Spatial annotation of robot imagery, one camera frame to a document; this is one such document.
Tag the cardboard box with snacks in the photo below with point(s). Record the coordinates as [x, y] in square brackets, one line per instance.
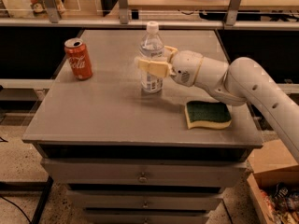
[272, 164]

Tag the red Coca-Cola can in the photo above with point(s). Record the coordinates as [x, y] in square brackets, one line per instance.
[78, 58]

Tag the green and yellow sponge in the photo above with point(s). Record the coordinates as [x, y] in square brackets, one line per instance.
[200, 114]

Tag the clear plastic water bottle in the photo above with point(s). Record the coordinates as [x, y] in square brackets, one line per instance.
[151, 46]

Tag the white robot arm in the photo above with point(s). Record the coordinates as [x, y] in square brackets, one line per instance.
[234, 83]

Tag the metal railing with posts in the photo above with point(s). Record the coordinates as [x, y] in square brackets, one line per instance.
[185, 14]

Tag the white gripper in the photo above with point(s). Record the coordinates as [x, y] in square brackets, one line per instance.
[186, 66]

